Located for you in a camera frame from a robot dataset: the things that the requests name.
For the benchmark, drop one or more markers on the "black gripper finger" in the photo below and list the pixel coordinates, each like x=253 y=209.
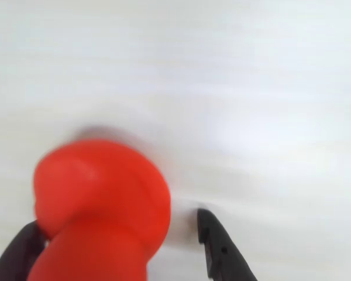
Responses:
x=14 y=257
x=225 y=251

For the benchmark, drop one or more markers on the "red rubber duck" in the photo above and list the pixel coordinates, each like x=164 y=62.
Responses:
x=105 y=205

